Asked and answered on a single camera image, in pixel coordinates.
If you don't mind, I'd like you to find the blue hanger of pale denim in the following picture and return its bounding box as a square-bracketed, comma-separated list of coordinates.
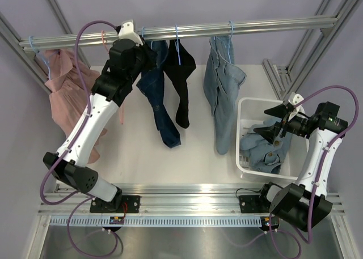
[214, 20, 234, 63]

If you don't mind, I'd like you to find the aluminium frame left post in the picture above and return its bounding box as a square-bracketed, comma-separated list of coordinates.
[1, 0, 73, 94]

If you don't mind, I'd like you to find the light blue denim skirt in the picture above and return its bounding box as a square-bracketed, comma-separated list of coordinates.
[239, 117, 292, 174]

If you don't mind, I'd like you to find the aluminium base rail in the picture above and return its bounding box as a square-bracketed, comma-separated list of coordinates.
[37, 184, 345, 216]

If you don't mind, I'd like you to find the pink wire hanger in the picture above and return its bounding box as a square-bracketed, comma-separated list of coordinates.
[101, 30, 124, 125]

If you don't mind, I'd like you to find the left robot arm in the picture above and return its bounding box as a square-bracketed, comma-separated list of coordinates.
[43, 38, 156, 213]

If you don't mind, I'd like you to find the blue hanger of pink dress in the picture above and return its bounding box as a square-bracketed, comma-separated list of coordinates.
[28, 36, 52, 80]

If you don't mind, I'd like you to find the aluminium frame right post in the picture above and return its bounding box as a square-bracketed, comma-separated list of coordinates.
[261, 0, 362, 100]

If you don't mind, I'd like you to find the dark blue denim skirt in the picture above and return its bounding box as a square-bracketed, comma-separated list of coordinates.
[137, 41, 181, 148]

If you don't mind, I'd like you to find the pink ruffled dress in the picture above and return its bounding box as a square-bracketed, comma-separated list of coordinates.
[42, 49, 108, 165]

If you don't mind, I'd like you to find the black garment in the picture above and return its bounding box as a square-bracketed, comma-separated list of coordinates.
[163, 40, 196, 129]

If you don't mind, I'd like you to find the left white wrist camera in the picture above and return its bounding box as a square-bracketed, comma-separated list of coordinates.
[116, 19, 144, 46]

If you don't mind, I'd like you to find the aluminium hanging rail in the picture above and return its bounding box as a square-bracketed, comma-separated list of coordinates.
[18, 15, 339, 54]

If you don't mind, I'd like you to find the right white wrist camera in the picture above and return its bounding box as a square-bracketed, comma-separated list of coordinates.
[283, 92, 305, 113]

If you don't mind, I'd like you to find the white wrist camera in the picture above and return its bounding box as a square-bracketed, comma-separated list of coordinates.
[283, 92, 305, 113]
[116, 19, 144, 46]

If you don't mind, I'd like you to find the pale blue denim garment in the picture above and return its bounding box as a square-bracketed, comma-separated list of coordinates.
[203, 36, 246, 155]

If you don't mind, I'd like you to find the white plastic basket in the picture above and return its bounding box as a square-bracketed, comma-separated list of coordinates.
[235, 97, 309, 185]

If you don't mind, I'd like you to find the white slotted cable duct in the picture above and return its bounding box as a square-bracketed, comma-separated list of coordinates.
[50, 216, 261, 227]

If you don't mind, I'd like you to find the aluminium frame post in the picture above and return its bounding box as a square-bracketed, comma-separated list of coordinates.
[1, 0, 73, 94]
[261, 0, 362, 100]

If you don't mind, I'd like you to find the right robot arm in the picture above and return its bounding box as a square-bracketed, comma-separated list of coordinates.
[255, 101, 348, 232]

